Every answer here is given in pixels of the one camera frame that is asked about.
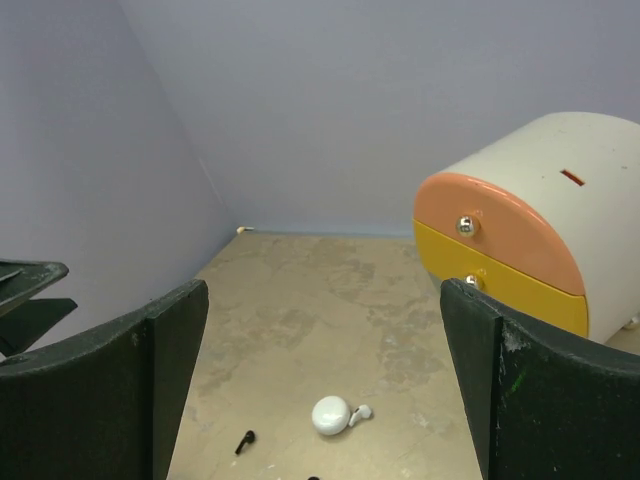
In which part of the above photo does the white earbud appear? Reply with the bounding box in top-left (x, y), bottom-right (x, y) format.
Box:
top-left (348, 405), bottom-right (373, 428)

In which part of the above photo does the white earbud charging case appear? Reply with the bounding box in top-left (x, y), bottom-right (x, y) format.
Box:
top-left (311, 395), bottom-right (351, 436)

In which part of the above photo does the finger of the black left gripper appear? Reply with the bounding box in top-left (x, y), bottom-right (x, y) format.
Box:
top-left (1, 259), bottom-right (77, 357)

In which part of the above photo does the round white drawer cabinet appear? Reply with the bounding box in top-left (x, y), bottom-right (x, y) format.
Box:
top-left (413, 112), bottom-right (639, 343)

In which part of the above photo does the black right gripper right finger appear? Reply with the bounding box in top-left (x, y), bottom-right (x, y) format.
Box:
top-left (440, 279), bottom-right (639, 479)

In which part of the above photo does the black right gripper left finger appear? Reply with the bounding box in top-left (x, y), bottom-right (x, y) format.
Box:
top-left (1, 279), bottom-right (209, 479)

